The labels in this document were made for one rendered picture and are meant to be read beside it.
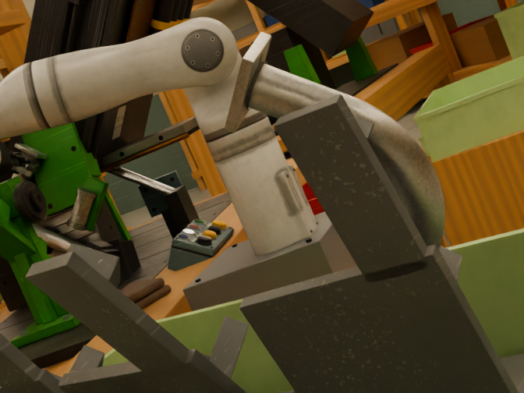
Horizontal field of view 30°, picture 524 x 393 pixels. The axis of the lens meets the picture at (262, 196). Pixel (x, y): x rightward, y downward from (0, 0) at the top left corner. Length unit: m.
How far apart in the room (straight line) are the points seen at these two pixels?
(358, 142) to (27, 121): 0.80
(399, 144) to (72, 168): 1.39
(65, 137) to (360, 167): 1.42
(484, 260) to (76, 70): 0.62
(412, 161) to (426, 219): 0.04
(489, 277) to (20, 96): 0.67
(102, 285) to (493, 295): 0.42
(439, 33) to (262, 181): 3.82
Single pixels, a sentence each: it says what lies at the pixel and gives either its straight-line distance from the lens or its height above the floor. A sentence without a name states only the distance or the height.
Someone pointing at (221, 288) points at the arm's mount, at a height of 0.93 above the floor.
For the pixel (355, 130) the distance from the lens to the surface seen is 0.58.
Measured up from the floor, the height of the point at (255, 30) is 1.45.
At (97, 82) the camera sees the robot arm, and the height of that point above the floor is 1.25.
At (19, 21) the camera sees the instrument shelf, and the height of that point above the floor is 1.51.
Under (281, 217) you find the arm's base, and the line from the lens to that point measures 1.32.
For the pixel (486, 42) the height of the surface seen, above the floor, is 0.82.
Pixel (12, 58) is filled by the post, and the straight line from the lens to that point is 2.84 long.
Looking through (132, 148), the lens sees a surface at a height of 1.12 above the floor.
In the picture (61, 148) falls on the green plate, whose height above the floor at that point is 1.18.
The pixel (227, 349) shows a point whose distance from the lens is 0.75.
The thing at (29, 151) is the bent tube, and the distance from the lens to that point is 1.96.
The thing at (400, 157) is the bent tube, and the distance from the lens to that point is 0.62.
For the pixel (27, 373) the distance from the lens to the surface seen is 0.82.
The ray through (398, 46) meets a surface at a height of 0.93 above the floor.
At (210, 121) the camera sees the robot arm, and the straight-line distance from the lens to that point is 1.32.
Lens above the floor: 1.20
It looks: 8 degrees down
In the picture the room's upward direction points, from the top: 23 degrees counter-clockwise
